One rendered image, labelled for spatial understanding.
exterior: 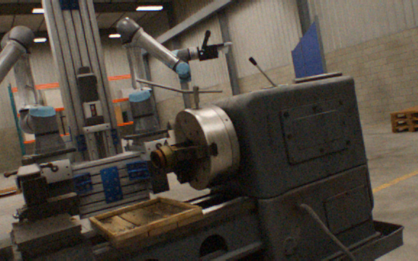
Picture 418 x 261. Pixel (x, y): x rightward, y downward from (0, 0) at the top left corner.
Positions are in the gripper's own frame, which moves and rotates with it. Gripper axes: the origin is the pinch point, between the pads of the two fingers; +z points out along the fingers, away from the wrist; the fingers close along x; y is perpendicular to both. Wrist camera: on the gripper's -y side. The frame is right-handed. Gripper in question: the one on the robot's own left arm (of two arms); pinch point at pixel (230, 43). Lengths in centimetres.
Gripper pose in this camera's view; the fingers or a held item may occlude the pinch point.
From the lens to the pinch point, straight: 230.6
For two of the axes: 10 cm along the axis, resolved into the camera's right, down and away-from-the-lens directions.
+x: 0.6, 1.8, -9.8
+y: 1.8, 9.7, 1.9
